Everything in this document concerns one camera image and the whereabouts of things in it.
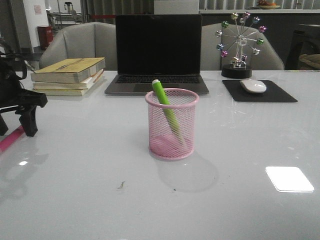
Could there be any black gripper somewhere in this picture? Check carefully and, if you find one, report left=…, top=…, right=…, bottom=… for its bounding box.
left=0, top=88, right=48, bottom=137

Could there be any pink marker pen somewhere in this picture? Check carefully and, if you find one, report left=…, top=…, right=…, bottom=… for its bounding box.
left=0, top=125, right=25, bottom=154

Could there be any green marker pen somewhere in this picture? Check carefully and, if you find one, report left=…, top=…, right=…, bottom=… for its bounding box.
left=151, top=79, right=186, bottom=146

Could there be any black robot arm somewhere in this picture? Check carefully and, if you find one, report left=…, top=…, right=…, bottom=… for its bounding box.
left=0, top=38, right=48, bottom=137

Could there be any pink mesh pen holder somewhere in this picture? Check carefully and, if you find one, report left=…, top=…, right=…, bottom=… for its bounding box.
left=145, top=88, right=200, bottom=160

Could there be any middle white book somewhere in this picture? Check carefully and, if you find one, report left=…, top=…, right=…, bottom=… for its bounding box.
left=33, top=69, right=104, bottom=90

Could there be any bottom pale book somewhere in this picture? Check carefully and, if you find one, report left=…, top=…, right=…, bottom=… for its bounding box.
left=34, top=75, right=103, bottom=96

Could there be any top yellow book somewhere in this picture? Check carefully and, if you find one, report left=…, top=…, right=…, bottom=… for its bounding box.
left=30, top=57, right=106, bottom=84

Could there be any red bin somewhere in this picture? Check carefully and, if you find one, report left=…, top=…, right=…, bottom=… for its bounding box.
left=37, top=25, right=53, bottom=50

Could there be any left grey armchair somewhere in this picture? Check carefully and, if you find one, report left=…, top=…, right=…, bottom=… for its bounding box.
left=39, top=22, right=118, bottom=71

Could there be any grey armchair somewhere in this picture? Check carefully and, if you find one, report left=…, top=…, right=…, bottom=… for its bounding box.
left=200, top=23, right=284, bottom=71
left=39, top=22, right=118, bottom=71

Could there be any grey laptop computer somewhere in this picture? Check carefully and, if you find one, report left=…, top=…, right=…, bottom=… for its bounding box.
left=104, top=14, right=209, bottom=96

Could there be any right grey armchair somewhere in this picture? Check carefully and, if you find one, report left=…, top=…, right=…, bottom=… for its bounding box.
left=200, top=23, right=284, bottom=71

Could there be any black mouse pad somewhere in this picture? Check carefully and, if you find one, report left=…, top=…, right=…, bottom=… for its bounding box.
left=222, top=79, right=298, bottom=103

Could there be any white computer mouse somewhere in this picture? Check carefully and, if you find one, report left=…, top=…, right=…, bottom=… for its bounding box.
left=239, top=79, right=267, bottom=94

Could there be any ferris wheel desk ornament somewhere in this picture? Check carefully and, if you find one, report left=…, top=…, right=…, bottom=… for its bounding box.
left=215, top=11, right=267, bottom=79

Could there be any fruit bowl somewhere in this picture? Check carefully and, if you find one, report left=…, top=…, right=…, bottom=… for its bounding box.
left=257, top=0, right=281, bottom=10

